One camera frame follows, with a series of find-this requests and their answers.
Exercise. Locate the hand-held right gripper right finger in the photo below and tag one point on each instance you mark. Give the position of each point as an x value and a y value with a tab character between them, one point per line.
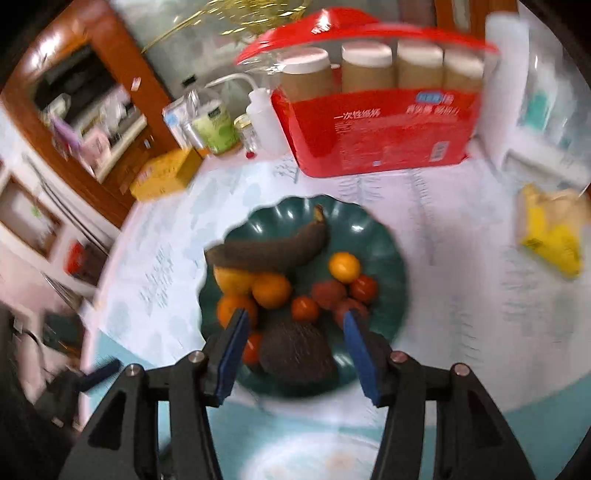
362	360

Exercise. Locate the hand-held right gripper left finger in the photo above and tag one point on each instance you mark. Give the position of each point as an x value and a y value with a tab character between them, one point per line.
233	355

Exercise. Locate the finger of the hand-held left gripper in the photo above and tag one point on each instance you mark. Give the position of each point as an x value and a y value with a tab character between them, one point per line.
100	371

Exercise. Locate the red tomato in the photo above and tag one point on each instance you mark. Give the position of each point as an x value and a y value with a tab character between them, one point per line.
364	288
253	350
304	309

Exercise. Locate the orange tangerine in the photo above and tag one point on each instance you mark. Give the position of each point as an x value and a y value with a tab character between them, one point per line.
271	290
233	308

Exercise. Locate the red lychee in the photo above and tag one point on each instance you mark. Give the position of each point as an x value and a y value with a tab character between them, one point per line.
328	294
344	308

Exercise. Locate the dark avocado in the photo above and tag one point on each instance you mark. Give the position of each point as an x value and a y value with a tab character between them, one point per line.
298	353

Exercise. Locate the pale yellowish orange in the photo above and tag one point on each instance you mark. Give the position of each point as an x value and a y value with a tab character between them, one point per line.
233	279

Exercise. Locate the small orange kumquat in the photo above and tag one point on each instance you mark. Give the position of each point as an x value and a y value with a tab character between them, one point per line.
344	266

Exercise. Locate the overripe brown banana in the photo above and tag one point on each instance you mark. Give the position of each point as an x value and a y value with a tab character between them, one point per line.
272	249

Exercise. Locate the dark green scalloped plate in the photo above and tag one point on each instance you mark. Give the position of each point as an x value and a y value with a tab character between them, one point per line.
369	240

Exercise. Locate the red box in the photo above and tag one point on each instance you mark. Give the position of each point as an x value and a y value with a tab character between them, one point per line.
85	263

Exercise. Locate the printed teal tablecloth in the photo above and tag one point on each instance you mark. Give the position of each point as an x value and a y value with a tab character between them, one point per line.
461	300

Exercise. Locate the yellow cardboard box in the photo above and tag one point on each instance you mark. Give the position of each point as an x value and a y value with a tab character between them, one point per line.
164	175

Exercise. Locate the small glass jar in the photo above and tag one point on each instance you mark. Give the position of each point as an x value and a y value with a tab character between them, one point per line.
245	136

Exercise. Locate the red paper cup package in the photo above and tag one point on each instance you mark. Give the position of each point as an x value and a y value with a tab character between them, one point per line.
383	138

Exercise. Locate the green label bottle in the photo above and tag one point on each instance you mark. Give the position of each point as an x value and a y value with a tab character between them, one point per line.
217	131

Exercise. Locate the small metal can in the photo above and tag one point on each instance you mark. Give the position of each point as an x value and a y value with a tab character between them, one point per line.
194	134

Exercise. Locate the yellow tissue pack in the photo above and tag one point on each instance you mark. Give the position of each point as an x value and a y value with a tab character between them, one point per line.
551	235

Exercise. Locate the white squeeze bottle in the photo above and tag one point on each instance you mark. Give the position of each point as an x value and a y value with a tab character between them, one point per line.
265	124

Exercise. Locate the blue and white carton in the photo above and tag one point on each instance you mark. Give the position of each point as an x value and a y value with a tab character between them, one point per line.
174	122

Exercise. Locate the wooden cabinet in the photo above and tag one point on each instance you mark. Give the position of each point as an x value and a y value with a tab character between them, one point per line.
138	69

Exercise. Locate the white plastic storage container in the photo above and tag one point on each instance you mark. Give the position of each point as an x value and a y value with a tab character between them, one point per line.
540	92

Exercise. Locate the gold tinsel garland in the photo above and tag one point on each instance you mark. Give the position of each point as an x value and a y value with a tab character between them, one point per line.
221	18

